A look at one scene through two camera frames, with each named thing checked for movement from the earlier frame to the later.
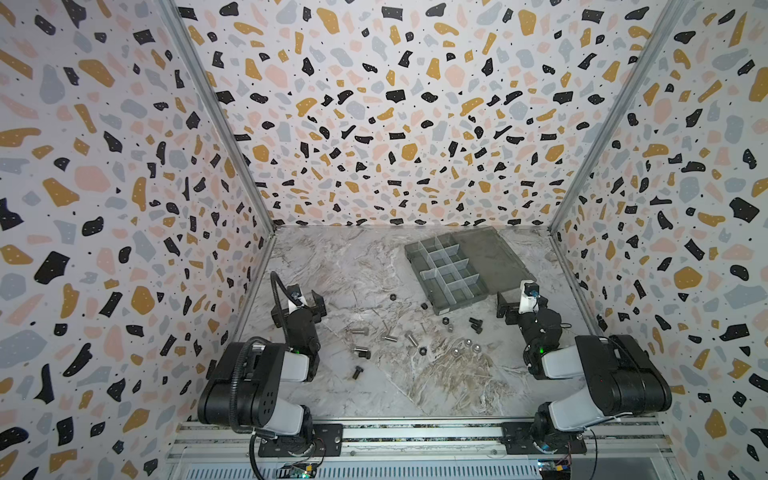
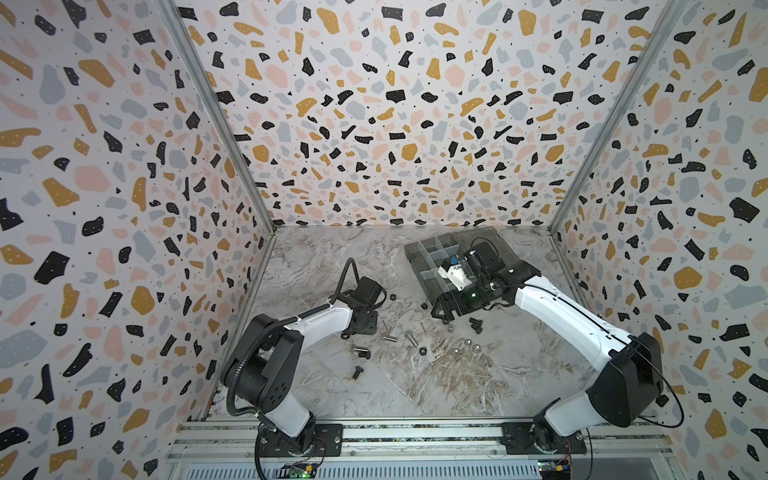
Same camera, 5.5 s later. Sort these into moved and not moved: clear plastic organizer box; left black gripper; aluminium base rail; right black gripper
Moved: left black gripper; right black gripper
Not moved: aluminium base rail; clear plastic organizer box
